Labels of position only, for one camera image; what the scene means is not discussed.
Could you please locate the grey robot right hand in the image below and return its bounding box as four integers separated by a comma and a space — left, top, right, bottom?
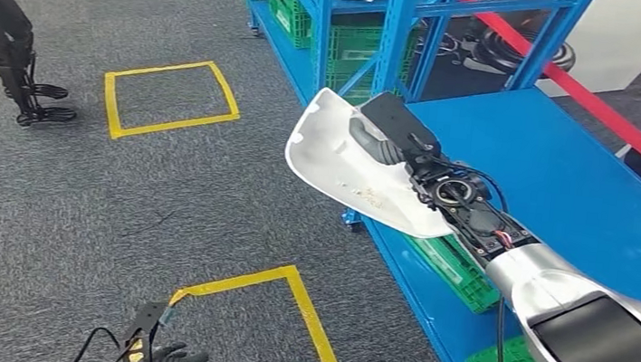
345, 115, 419, 171

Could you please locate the white plastic cover part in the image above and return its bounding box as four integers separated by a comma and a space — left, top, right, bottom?
278, 84, 468, 243

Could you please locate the tall blue metal shelf rack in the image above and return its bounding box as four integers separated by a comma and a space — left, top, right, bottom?
209, 0, 433, 117

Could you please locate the long blue metal shelf rack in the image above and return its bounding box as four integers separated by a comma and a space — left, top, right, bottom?
323, 0, 641, 362

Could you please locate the black ribbed round disc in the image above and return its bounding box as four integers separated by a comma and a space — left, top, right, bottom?
470, 26, 579, 83

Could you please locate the red barrier tape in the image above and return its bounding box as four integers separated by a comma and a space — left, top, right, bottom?
408, 0, 641, 199

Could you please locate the white cabinet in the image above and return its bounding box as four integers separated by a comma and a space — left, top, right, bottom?
531, 0, 641, 109

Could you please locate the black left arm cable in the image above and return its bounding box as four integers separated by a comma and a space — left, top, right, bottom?
69, 323, 127, 362

